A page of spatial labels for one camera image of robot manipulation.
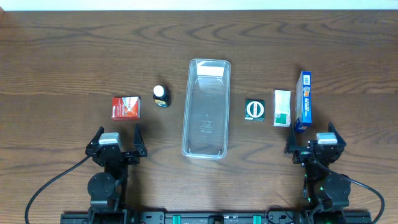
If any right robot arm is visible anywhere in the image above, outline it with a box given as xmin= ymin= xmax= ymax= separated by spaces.
xmin=284 ymin=123 xmax=351 ymax=223

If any clear plastic container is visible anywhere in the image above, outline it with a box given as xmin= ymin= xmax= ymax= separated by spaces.
xmin=182 ymin=58 xmax=231 ymax=160

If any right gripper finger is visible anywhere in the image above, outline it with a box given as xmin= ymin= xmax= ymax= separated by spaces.
xmin=286 ymin=124 xmax=297 ymax=151
xmin=328 ymin=121 xmax=346 ymax=146

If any white green medicine box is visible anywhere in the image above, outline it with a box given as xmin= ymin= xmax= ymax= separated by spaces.
xmin=274 ymin=90 xmax=291 ymax=127

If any dark bottle white cap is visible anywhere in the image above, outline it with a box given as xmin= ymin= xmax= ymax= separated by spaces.
xmin=153 ymin=85 xmax=171 ymax=108

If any red medicine box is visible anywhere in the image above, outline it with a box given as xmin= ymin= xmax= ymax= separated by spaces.
xmin=111 ymin=96 xmax=141 ymax=120

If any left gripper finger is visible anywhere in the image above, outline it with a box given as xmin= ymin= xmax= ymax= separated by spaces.
xmin=90 ymin=126 xmax=104 ymax=146
xmin=133 ymin=124 xmax=145 ymax=150

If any blue tall box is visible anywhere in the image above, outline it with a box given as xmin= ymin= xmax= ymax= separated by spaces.
xmin=294 ymin=71 xmax=312 ymax=133

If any green round-logo box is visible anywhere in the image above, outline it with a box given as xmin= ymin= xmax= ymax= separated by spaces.
xmin=244 ymin=99 xmax=265 ymax=121

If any black mounting rail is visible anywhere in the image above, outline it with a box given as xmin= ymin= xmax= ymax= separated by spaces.
xmin=60 ymin=210 xmax=372 ymax=224

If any left black cable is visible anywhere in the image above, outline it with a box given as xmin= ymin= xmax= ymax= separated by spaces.
xmin=24 ymin=154 xmax=91 ymax=224

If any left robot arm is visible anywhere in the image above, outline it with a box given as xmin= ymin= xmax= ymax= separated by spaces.
xmin=85 ymin=124 xmax=147 ymax=223

